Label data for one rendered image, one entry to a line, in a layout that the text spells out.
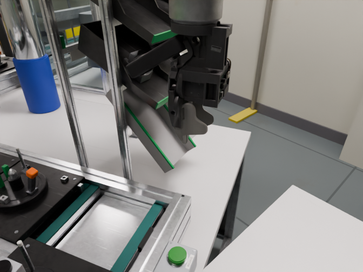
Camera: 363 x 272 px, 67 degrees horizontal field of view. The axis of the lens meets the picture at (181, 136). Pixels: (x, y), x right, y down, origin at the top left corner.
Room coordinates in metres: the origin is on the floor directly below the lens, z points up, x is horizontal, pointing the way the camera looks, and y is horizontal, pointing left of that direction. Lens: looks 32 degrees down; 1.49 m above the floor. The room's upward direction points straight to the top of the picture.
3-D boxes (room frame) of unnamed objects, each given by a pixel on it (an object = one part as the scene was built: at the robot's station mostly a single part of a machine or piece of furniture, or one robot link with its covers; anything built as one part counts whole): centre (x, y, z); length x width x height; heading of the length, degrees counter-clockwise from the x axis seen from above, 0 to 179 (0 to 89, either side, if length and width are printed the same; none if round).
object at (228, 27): (0.42, -0.03, 1.37); 0.09 x 0.08 x 0.12; 68
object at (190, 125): (0.40, -0.02, 1.26); 0.06 x 0.03 x 0.09; 68
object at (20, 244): (0.31, 0.29, 1.03); 0.01 x 0.01 x 0.08
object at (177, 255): (0.36, 0.01, 0.96); 0.04 x 0.04 x 0.02
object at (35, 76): (1.31, 0.72, 1.00); 0.16 x 0.16 x 0.27
